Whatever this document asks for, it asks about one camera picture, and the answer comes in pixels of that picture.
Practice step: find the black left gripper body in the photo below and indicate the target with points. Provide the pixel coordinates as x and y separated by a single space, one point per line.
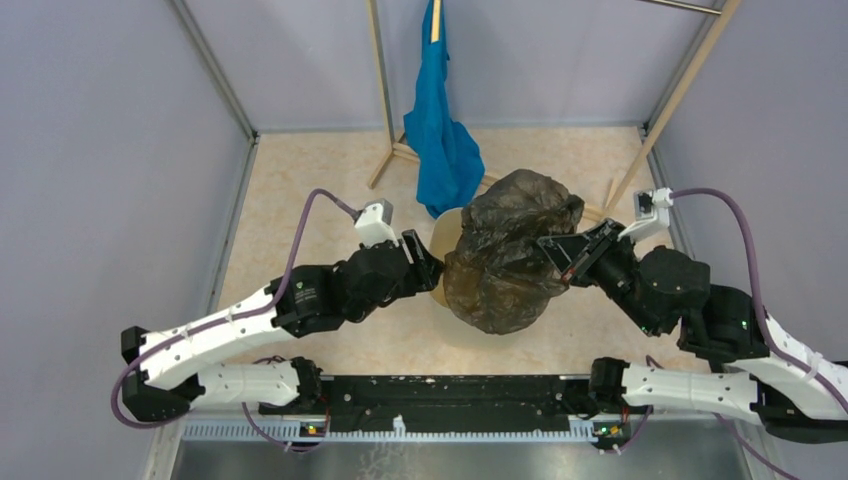
408 286

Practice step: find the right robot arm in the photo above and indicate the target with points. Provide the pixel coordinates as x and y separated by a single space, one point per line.
666 290

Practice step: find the dark translucent trash bag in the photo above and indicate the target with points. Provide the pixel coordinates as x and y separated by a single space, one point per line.
501 282

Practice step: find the aluminium enclosure post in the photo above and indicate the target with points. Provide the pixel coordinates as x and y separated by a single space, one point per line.
212 67

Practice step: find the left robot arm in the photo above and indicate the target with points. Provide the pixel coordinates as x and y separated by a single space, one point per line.
170 373

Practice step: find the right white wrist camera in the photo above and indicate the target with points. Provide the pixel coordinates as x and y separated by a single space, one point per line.
652 214

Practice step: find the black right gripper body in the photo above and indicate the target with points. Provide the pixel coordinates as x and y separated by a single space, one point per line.
613 269

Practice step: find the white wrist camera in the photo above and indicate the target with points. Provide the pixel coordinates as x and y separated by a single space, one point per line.
652 214
373 225

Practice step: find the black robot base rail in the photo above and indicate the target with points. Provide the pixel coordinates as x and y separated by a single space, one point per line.
460 408

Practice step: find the blue hanging cloth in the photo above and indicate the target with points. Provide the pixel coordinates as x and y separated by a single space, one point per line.
451 168

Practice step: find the beige plastic trash bin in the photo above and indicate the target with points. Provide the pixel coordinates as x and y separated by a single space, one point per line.
446 233

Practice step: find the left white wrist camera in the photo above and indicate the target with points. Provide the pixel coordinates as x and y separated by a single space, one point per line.
373 225

